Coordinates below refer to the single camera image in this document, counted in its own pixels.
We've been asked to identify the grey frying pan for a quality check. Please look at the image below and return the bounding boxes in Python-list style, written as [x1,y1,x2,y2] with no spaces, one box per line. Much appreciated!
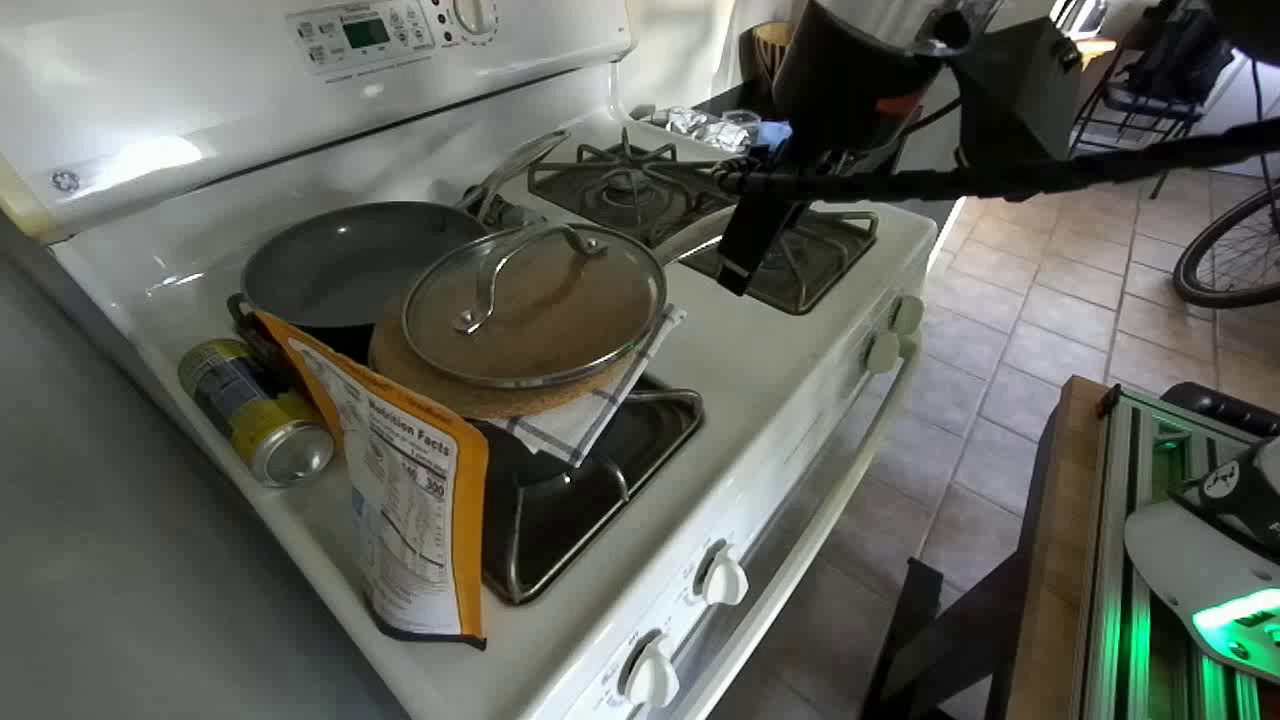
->
[234,127,571,335]

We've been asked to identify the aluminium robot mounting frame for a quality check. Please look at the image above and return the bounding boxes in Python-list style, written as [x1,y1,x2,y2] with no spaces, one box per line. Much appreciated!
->
[1082,382,1280,720]

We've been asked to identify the black flat device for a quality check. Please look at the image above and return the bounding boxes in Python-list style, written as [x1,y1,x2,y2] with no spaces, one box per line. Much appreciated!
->
[1158,379,1280,439]

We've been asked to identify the small black pot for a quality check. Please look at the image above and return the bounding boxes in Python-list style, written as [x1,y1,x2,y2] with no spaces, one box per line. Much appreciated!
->
[479,298,692,536]

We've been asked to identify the black burner grate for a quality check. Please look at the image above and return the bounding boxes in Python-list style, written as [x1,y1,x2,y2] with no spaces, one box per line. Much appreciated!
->
[527,127,883,318]
[224,293,710,613]

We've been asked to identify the round glass lid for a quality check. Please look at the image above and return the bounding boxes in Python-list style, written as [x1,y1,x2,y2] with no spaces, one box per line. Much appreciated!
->
[396,220,673,396]

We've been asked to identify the orange snack bag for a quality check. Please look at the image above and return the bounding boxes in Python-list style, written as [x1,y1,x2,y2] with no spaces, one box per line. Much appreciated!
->
[250,307,495,652]

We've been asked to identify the yellow drink can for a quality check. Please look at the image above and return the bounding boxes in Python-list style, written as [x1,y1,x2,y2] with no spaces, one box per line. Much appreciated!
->
[177,335,341,491]

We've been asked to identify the brown wicker basket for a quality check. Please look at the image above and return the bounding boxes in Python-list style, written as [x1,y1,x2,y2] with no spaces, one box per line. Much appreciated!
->
[737,15,803,91]

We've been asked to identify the white oven door handle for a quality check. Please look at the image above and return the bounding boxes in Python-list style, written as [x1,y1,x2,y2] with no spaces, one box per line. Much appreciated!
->
[657,335,931,720]

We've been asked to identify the black boxy device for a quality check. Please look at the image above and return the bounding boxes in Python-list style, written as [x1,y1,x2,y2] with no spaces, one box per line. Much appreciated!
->
[951,15,1086,172]

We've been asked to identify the white stove knob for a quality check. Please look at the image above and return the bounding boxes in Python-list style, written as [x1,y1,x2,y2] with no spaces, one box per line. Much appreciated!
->
[855,326,908,376]
[616,628,683,711]
[887,293,926,339]
[688,536,751,613]

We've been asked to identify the black chair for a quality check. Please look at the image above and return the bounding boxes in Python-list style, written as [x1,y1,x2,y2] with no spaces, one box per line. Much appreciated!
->
[1062,0,1213,152]

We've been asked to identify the black metal table legs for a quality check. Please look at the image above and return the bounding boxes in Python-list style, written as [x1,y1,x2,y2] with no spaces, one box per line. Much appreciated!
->
[855,550,1032,720]

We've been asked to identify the wooden table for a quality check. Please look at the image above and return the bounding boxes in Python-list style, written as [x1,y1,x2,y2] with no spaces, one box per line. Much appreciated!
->
[1004,371,1115,720]

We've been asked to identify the white gas stove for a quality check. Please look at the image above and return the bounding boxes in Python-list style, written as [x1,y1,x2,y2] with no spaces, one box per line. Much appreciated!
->
[0,0,944,720]

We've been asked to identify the long black bar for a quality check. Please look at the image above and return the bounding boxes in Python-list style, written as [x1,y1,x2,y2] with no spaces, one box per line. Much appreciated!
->
[714,116,1280,206]

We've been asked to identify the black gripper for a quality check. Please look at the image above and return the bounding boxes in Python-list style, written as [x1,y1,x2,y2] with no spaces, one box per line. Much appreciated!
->
[714,36,944,297]

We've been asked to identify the bicycle wheel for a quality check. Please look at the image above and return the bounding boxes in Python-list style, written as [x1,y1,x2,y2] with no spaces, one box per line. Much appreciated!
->
[1168,175,1280,310]

